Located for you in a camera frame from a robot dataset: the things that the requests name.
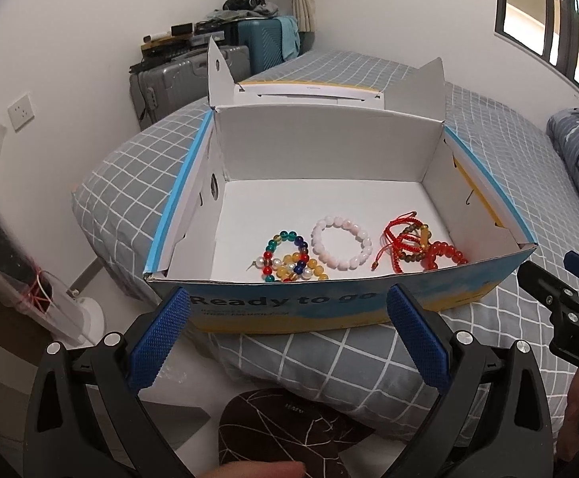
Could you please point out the black slipper white lines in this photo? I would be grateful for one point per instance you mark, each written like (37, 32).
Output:
(289, 423)

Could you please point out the white round stand base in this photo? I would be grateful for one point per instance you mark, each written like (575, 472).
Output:
(88, 321)

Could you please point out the person's bare leg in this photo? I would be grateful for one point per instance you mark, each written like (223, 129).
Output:
(254, 472)

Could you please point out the plastic-wrapped black item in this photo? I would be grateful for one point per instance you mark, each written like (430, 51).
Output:
(6, 259)

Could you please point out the white wall socket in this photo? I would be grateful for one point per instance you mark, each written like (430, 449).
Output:
(22, 111)

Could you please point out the grey checked bed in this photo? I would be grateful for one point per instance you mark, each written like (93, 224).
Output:
(120, 184)

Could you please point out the grey suitcase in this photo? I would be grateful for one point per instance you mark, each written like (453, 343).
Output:
(180, 84)

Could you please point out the stack of black boxes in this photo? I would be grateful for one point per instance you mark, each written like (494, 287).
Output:
(175, 40)

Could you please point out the dark framed window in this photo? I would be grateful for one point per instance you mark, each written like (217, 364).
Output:
(543, 5)

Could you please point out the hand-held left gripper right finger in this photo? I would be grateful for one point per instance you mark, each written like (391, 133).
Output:
(414, 331)

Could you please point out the teal cloth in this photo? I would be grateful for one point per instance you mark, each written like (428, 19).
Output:
(288, 35)

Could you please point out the person's right hand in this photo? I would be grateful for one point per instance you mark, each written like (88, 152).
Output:
(575, 408)

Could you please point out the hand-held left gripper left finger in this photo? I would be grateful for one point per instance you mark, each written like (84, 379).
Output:
(162, 331)

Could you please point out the teal suitcase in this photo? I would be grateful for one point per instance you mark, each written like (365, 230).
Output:
(262, 45)

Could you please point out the dark clothes pile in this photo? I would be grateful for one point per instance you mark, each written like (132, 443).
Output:
(244, 7)

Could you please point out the white cardboard box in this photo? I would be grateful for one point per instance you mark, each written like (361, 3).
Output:
(319, 194)

